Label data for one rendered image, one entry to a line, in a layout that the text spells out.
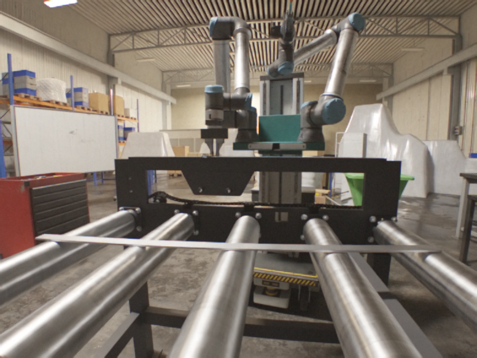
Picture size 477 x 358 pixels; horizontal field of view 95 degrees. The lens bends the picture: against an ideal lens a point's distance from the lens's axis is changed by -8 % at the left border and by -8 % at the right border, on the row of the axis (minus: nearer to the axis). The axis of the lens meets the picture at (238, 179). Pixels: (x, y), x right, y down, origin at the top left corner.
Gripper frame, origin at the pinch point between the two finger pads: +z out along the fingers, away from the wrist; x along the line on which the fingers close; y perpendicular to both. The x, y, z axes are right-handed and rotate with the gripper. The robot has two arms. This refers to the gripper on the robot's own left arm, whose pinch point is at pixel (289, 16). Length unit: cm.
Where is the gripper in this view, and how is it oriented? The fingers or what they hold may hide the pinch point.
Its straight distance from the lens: 133.9
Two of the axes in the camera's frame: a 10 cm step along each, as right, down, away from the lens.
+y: 9.9, 0.2, -1.4
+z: -1.4, 1.2, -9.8
